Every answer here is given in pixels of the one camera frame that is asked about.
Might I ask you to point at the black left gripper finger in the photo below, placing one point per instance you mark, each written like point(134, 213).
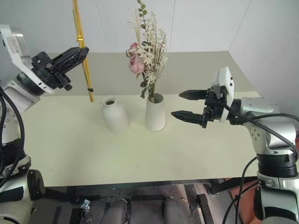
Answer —
point(73, 63)
point(72, 53)

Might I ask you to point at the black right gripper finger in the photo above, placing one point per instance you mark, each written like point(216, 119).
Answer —
point(192, 94)
point(187, 116)

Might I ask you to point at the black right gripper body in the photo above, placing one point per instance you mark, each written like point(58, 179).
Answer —
point(215, 105)

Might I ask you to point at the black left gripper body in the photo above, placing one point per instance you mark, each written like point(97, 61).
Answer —
point(47, 70)

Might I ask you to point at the yellow stem stick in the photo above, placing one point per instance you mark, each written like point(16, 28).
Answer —
point(82, 44)

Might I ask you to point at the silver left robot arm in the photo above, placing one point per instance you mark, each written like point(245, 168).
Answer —
point(11, 126)

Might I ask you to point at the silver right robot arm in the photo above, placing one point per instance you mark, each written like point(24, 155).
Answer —
point(271, 112)

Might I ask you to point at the pink dried flower bouquet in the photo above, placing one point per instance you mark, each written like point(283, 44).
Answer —
point(149, 53)

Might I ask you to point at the white tapered cylinder vase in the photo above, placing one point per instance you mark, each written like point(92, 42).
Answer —
point(155, 114)

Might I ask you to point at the white bottle-shaped vase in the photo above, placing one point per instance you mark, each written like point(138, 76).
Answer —
point(115, 115)

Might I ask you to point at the red-brown board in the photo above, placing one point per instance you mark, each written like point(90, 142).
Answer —
point(245, 196)

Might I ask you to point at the dark grey rounded shape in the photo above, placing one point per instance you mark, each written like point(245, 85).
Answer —
point(118, 211)

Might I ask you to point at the metal caster wheel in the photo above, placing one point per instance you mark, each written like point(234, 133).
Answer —
point(85, 205)

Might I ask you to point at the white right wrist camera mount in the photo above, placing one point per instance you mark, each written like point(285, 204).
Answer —
point(227, 79)

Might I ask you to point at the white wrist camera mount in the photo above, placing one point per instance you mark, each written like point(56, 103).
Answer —
point(16, 47)
point(227, 79)

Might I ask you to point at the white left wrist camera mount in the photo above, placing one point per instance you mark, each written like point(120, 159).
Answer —
point(16, 47)

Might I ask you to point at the black table frame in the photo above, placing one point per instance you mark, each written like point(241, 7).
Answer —
point(130, 183)

